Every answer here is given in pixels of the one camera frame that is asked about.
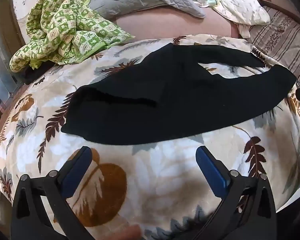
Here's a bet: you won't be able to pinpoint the dark cloth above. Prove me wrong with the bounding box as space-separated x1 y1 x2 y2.
21 64 58 84

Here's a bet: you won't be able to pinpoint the leaf print blanket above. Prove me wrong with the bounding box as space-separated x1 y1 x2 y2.
0 34 300 240

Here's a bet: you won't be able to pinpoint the cream printed cloth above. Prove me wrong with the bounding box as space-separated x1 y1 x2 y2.
192 0 272 39

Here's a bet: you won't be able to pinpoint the wooden door panel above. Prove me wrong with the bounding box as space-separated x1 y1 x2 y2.
0 2 27 55

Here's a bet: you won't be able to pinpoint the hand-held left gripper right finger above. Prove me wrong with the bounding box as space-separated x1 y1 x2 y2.
195 145 278 240

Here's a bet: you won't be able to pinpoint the green patterned cloth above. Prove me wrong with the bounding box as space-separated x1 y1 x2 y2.
9 0 136 73

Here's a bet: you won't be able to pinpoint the pink bed sheet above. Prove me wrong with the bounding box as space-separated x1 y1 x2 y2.
115 7 240 42

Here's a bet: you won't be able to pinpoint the glass panel door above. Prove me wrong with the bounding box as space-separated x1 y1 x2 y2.
0 5 18 105

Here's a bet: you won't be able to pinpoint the wooden bed frame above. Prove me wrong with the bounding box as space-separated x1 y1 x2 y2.
257 0 300 24

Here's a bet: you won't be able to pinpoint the black pants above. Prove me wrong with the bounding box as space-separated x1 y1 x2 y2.
61 42 297 146

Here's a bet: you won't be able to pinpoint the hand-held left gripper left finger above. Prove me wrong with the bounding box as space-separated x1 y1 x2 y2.
11 146 95 240

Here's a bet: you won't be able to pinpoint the striped brown bed sheet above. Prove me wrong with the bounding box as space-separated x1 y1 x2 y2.
247 6 300 80

